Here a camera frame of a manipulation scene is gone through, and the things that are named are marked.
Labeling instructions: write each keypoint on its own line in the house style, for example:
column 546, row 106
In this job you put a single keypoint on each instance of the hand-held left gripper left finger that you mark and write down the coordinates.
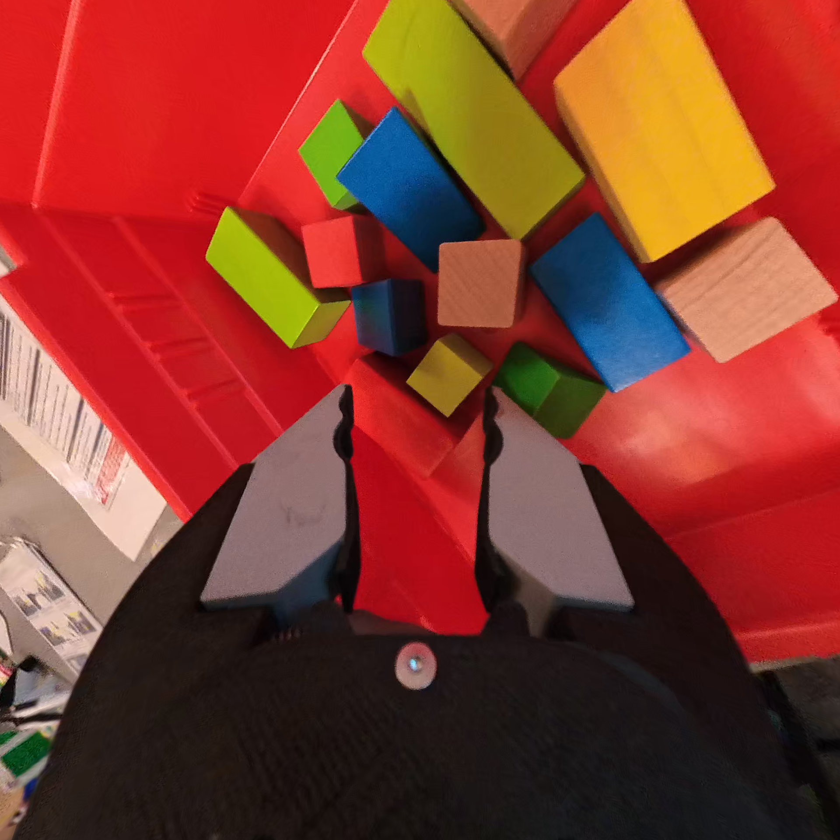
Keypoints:
column 289, row 518

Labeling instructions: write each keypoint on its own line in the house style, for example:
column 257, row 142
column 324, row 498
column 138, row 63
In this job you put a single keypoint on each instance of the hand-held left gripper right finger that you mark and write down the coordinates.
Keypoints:
column 551, row 525

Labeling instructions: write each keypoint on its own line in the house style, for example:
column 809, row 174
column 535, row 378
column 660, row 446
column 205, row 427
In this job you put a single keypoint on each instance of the dark green wooden cube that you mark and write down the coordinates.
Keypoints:
column 558, row 400

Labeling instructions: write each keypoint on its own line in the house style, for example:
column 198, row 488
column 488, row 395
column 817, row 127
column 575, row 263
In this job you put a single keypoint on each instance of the long red wooden block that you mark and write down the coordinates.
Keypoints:
column 400, row 413

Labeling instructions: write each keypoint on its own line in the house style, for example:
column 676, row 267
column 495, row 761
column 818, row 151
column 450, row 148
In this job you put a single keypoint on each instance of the lime green wooden cube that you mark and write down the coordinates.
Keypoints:
column 446, row 374

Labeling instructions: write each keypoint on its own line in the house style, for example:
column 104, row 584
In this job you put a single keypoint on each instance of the long blue wooden block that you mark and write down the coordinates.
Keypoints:
column 407, row 184
column 610, row 302

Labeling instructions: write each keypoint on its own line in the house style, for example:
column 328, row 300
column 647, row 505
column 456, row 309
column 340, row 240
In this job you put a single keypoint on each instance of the natural wooden cube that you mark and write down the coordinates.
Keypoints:
column 482, row 282
column 741, row 289

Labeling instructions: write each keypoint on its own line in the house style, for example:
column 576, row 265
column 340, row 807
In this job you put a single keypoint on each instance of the red plastic bin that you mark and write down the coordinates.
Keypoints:
column 131, row 98

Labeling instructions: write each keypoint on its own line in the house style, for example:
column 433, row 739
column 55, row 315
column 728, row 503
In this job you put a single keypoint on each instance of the blue wooden cube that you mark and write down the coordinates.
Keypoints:
column 390, row 318

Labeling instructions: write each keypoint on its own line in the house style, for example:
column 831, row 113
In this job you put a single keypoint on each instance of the paper sheet with red print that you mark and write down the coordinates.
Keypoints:
column 59, row 426

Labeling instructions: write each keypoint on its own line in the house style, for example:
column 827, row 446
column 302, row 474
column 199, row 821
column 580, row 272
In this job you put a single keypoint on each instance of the paper sheet with picture grid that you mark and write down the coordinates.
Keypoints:
column 46, row 590

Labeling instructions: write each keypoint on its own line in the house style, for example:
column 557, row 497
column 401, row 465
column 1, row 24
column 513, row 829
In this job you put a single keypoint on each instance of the red wooden cube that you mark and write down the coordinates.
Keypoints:
column 341, row 253

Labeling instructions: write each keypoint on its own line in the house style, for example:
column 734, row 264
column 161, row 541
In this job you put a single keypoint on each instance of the green toy brick plate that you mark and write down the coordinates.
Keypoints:
column 26, row 754

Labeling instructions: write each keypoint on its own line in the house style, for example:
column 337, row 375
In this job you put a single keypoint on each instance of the bright green wooden block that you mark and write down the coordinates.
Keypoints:
column 328, row 151

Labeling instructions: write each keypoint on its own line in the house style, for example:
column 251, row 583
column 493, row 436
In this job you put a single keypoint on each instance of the yellow wooden block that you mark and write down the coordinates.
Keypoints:
column 663, row 131

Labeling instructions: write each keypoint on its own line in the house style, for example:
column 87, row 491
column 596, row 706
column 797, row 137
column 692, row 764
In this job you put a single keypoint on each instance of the natural wooden block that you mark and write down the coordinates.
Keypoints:
column 518, row 33

